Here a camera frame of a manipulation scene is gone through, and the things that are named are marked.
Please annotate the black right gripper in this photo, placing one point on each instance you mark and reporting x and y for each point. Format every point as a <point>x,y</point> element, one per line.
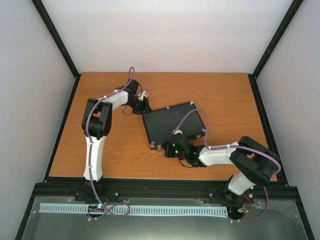
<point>169,152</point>

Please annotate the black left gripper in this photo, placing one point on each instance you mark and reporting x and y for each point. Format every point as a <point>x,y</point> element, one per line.
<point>146,107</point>

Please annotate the black poker set case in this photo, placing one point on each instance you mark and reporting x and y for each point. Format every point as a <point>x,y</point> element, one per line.
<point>160,123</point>

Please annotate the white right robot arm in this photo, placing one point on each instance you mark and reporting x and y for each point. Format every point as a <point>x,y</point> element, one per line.
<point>256,163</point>

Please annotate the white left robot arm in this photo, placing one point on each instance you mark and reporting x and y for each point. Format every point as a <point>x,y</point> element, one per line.
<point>97,122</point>

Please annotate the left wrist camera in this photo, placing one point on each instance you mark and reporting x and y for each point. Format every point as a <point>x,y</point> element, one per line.
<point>142,95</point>

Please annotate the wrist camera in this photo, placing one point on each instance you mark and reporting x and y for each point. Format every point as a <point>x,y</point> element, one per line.
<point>177,137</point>
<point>142,95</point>

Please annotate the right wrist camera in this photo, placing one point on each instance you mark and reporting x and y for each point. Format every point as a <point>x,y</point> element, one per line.
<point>177,137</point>

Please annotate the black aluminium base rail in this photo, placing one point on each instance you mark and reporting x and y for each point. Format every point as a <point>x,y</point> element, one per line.
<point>214,192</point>

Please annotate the light blue cable duct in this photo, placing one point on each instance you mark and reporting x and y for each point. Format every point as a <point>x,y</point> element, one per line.
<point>135,210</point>

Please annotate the black frame post left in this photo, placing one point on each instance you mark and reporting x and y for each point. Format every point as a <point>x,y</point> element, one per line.
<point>50,26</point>

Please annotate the black frame post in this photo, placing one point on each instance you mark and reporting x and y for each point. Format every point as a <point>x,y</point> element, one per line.
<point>280,31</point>
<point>50,26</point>

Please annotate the black frame post right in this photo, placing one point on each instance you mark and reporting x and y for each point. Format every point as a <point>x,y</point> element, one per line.
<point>280,31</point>

